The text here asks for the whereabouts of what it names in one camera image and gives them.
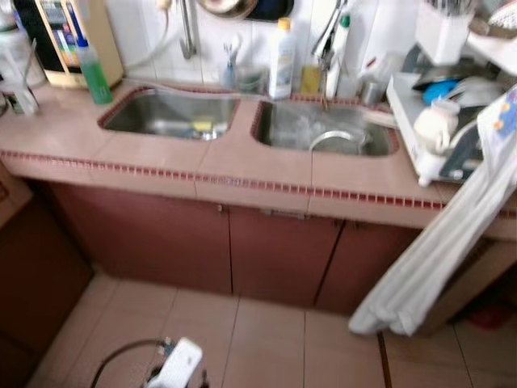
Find blue plate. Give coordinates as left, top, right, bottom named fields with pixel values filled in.
left=422, top=79, right=457, bottom=102

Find beige water purifier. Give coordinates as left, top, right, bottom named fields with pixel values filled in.
left=12, top=0, right=124, bottom=88

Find chrome wall tap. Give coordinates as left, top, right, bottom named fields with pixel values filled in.
left=179, top=0, right=199, bottom=59

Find large white plastic jar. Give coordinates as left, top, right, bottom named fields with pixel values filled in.
left=0, top=28, right=45, bottom=88

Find steel cup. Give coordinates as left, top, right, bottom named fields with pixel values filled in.
left=359, top=79, right=385, bottom=106

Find white ceramic pitcher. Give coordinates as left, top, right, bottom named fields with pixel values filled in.
left=412, top=99, right=461, bottom=187

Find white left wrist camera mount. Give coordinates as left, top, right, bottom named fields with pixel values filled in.
left=149, top=338, right=203, bottom=388

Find white plastic spatula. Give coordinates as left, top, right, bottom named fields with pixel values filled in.
left=364, top=109, right=401, bottom=129

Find large steel sink basin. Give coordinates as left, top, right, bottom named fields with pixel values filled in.
left=252, top=99, right=401, bottom=157

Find white detergent bottle yellow cap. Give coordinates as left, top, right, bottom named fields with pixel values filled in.
left=268, top=18, right=297, bottom=99

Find small steel sink basin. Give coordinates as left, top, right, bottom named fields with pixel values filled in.
left=97, top=87, right=242, bottom=140

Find mustard yellow scouring pad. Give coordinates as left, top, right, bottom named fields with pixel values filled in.
left=301, top=65, right=322, bottom=94

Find red-brown base cabinet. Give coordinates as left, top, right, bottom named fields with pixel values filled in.
left=32, top=182, right=517, bottom=336

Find white hanging towel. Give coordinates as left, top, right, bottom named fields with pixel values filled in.
left=349, top=85, right=517, bottom=336

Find round metal strainer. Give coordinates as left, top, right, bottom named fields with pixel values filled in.
left=309, top=129, right=372, bottom=154

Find chrome pull-out faucet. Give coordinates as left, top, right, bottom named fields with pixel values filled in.
left=311, top=0, right=352, bottom=70

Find white cutlery holder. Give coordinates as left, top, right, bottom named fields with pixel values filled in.
left=416, top=0, right=473, bottom=65

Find hanging black pan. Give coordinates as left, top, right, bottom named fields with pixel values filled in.
left=246, top=0, right=296, bottom=21

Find white bottle green cap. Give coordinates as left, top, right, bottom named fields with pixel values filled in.
left=326, top=15, right=352, bottom=98

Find white dish rack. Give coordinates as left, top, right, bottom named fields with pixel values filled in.
left=386, top=69, right=506, bottom=187

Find clear plastic bucket container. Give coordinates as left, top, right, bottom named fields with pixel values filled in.
left=238, top=66, right=269, bottom=94

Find green dish soap bottle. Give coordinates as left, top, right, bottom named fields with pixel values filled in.
left=74, top=36, right=114, bottom=104

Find clear plastic bag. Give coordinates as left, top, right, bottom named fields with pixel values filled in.
left=279, top=109, right=380, bottom=150

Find beige purifier cord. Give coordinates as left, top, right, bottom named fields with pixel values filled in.
left=121, top=4, right=174, bottom=70

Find clear toothbrush cup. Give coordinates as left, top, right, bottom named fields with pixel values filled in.
left=222, top=65, right=243, bottom=91

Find hanging steel wok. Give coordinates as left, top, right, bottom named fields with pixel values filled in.
left=198, top=0, right=259, bottom=19

